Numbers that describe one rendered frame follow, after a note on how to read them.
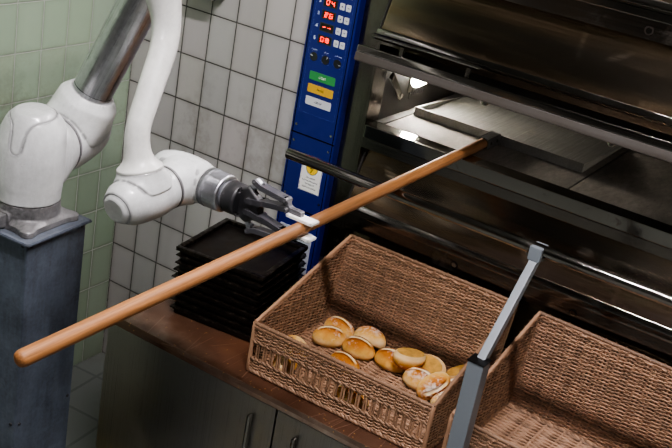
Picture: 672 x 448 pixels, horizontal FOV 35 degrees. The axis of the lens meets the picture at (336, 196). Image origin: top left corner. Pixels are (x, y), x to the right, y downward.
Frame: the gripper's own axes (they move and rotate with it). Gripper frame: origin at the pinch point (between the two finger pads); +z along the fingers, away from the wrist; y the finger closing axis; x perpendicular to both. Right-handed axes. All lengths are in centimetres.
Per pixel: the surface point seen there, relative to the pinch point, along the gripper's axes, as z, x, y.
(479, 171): 6, -78, 2
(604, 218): 42, -79, 3
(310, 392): -6, -28, 58
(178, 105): -100, -77, 16
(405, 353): 6, -56, 51
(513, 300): 39, -33, 12
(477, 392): 41, -19, 30
